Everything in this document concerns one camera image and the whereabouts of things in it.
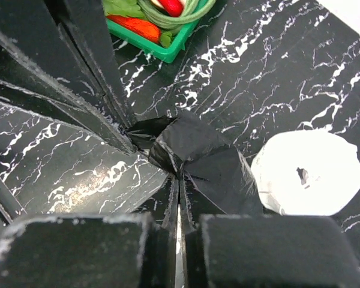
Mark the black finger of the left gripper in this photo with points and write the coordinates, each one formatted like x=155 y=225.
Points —
x=57 y=61

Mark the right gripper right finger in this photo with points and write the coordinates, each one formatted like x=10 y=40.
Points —
x=230 y=250

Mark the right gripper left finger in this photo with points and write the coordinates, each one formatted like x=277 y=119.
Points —
x=136 y=249

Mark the black trash bag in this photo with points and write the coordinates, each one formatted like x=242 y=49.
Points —
x=214 y=175

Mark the orange toy carrot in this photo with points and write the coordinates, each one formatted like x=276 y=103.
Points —
x=140 y=27

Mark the green plastic basket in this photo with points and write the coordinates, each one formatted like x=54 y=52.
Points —
x=171 y=40

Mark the red toy radish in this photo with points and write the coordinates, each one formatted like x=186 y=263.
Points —
x=173 y=8

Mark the green coiled bean bundle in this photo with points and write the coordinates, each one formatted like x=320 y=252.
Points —
x=194 y=10

